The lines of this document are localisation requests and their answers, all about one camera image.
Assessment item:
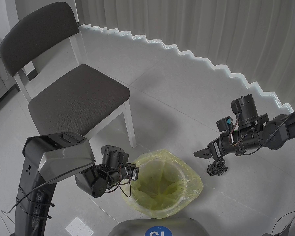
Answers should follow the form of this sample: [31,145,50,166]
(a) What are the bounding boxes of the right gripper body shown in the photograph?
[208,132,241,161]

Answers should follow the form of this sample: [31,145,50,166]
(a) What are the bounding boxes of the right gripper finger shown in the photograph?
[194,148,213,159]

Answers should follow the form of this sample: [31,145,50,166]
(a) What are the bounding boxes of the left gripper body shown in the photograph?
[114,164,140,183]

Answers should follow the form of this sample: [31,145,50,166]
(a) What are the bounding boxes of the black plastic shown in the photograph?
[206,159,228,176]

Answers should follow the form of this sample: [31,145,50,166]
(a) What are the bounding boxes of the yellow plastic bag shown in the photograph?
[120,148,204,219]

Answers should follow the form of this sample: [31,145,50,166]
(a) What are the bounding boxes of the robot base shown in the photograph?
[112,218,211,236]

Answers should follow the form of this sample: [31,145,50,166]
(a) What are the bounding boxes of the white trash bin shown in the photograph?
[130,157,187,212]

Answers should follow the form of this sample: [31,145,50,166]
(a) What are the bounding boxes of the white chair grey cushions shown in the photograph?
[0,2,137,149]

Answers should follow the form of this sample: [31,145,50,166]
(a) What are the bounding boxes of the white curtain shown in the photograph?
[72,0,295,112]

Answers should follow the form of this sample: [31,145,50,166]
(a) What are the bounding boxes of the pale grey sofa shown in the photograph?
[0,35,20,112]

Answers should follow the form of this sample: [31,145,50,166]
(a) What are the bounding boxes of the black cable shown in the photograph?
[1,159,133,214]
[271,210,295,236]

